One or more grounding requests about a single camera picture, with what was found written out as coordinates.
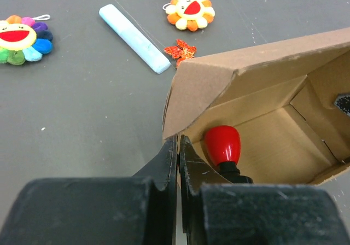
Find orange plush flower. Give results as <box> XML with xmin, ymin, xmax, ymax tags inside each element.
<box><xmin>162</xmin><ymin>0</ymin><xmax>215</xmax><ymax>32</ymax></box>

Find rainbow plush flower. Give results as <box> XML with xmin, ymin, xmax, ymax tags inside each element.
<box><xmin>1</xmin><ymin>14</ymin><xmax>53</xmax><ymax>66</ymax></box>

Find light blue stick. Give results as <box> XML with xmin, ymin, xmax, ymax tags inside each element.
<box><xmin>98</xmin><ymin>4</ymin><xmax>171</xmax><ymax>74</ymax></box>

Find orange red small toy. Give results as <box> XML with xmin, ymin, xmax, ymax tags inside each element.
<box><xmin>164</xmin><ymin>39</ymin><xmax>197</xmax><ymax>67</ymax></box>

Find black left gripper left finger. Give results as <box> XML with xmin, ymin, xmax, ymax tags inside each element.
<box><xmin>1</xmin><ymin>136</ymin><xmax>177</xmax><ymax>244</ymax></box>

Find red black stamp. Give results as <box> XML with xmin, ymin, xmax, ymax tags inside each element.
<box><xmin>204</xmin><ymin>125</ymin><xmax>253</xmax><ymax>184</ymax></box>

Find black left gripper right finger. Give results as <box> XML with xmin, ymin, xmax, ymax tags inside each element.
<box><xmin>179</xmin><ymin>135</ymin><xmax>349</xmax><ymax>244</ymax></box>

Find brown cardboard box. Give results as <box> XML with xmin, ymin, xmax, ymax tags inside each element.
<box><xmin>162</xmin><ymin>28</ymin><xmax>349</xmax><ymax>185</ymax></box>

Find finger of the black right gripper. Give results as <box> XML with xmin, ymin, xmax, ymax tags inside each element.
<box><xmin>334</xmin><ymin>93</ymin><xmax>350</xmax><ymax>116</ymax></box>

